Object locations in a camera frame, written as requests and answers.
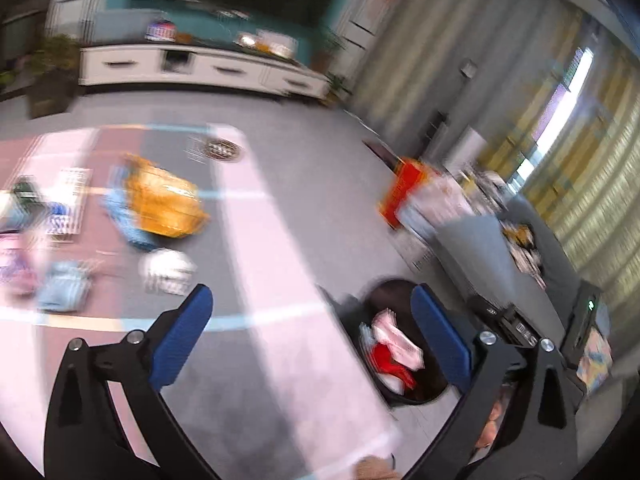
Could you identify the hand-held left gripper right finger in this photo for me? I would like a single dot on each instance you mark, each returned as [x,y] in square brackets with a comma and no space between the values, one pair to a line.
[442,340]

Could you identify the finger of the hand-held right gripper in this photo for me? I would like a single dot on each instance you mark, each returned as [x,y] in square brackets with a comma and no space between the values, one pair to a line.
[505,322]

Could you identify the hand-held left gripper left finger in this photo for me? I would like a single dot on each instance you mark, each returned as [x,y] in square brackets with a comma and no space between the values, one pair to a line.
[182,340]

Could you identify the red wrapper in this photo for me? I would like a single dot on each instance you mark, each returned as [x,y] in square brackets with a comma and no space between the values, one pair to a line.
[387,357]

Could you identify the black trash bin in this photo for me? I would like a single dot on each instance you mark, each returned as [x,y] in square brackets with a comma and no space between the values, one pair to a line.
[390,300]

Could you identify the blue cloth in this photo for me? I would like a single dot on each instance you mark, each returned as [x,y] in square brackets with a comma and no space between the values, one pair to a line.
[120,217]

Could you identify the white and blue medicine box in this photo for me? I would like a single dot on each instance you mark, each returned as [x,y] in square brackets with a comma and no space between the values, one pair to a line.
[67,200]

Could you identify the white crumpled tissue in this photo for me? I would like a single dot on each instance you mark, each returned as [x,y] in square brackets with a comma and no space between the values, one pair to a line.
[167,267]

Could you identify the blue face mask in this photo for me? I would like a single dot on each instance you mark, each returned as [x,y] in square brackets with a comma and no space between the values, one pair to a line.
[62,285]

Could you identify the white shopping bag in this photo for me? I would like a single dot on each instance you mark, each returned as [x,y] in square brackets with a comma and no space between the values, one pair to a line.
[440,205]

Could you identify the orange plastic bag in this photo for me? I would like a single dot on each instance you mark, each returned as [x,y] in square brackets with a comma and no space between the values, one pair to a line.
[160,195]

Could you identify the red and orange box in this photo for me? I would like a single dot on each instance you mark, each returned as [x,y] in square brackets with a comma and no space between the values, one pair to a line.
[405,190]

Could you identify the clear zip bag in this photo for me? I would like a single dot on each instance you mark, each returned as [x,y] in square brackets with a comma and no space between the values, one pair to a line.
[15,260]

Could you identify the green wrapper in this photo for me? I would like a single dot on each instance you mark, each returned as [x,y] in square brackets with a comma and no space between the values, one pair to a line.
[25,190]

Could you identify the small potted plant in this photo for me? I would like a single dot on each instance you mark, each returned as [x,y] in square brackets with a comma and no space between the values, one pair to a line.
[339,89]

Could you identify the white television cabinet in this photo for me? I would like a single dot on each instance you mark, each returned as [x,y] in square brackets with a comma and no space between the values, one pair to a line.
[140,65]

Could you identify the grey and yellow curtain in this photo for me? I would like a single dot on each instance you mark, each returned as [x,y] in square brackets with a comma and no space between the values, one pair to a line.
[500,35]

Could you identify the large potted plant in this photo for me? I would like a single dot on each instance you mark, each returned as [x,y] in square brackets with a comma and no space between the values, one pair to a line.
[52,70]

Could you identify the pink box and white card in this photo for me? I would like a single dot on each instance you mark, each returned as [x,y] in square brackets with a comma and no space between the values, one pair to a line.
[265,42]

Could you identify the tall potted plant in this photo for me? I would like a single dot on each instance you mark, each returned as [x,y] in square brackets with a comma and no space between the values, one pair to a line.
[327,52]

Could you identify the clear storage box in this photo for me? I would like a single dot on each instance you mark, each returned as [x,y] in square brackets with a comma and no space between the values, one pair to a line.
[117,25]

